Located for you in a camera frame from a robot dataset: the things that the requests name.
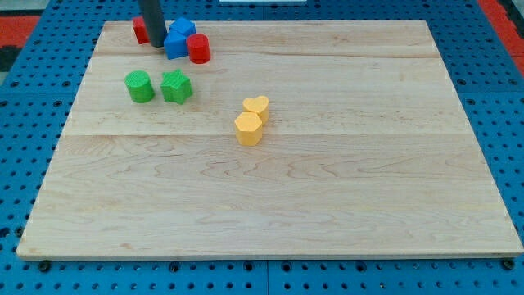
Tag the wooden board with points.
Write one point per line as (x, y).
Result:
(367, 153)

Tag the blue cube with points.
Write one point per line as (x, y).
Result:
(183, 26)

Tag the yellow hexagon block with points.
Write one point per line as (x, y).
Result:
(249, 129)

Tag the yellow heart block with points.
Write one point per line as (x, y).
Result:
(259, 106)

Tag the green star block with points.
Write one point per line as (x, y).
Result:
(176, 87)

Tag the red cylinder block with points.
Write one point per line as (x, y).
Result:
(198, 48)

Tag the blue pentagon block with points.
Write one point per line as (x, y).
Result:
(175, 45)

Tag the green cylinder block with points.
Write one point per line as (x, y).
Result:
(138, 84)

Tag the red block behind rod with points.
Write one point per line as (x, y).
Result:
(140, 30)

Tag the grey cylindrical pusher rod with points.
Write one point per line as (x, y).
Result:
(154, 21)

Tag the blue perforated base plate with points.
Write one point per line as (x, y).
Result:
(40, 88)

